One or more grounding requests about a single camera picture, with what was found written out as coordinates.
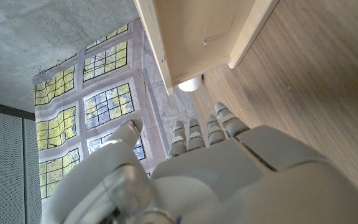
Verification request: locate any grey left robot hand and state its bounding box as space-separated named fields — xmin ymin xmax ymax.
xmin=40 ymin=101 xmax=358 ymax=224

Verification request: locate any wooden box with slot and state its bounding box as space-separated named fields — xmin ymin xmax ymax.
xmin=134 ymin=0 xmax=281 ymax=96

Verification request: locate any white paper roll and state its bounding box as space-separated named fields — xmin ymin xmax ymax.
xmin=178 ymin=75 xmax=203 ymax=93

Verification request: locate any printed window backdrop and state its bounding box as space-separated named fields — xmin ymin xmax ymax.
xmin=32 ymin=17 xmax=204 ymax=215

